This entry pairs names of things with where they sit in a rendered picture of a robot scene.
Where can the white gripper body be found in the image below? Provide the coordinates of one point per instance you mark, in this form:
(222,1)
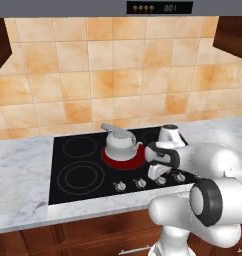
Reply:
(157,171)

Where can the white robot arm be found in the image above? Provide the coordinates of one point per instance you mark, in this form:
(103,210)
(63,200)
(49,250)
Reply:
(213,200)

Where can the silver kettle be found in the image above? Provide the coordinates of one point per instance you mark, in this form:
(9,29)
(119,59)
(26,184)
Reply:
(119,146)

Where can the silver hob knob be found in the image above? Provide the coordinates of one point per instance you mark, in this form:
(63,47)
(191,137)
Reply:
(140,182)
(119,186)
(161,180)
(180,177)

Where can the brown wooden drawer front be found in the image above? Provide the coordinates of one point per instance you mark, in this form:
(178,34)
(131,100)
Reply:
(109,233)

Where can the black hob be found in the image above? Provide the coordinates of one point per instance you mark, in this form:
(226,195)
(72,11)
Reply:
(76,173)

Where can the brown wooden cupboard door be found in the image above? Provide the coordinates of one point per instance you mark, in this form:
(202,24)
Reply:
(13,245)

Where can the grey range hood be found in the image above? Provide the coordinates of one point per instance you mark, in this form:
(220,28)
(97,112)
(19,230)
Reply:
(76,8)

